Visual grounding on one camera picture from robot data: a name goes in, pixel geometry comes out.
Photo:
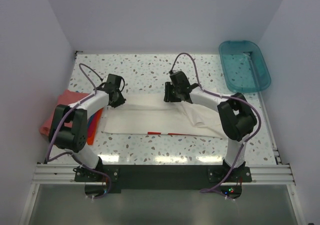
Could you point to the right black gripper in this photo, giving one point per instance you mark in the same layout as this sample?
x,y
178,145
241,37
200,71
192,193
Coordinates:
x,y
168,98

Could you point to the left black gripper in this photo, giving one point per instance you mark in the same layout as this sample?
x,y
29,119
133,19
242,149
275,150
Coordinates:
x,y
120,102

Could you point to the white t shirt red print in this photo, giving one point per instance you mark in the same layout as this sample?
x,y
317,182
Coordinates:
x,y
143,114

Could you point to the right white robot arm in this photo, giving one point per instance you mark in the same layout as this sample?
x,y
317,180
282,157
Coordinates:
x,y
238,118

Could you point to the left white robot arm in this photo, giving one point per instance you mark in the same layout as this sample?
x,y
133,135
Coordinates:
x,y
69,126

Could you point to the folded blue t shirt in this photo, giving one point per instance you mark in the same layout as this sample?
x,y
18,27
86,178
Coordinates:
x,y
91,125

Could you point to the folded orange t shirt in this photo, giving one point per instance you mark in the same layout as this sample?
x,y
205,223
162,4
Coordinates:
x,y
98,114

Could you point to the teal plastic basket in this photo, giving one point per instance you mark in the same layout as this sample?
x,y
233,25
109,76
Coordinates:
x,y
244,67

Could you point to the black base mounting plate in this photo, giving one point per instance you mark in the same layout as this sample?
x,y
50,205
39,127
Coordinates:
x,y
113,179

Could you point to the aluminium frame rail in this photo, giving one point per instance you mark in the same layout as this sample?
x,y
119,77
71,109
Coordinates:
x,y
56,174

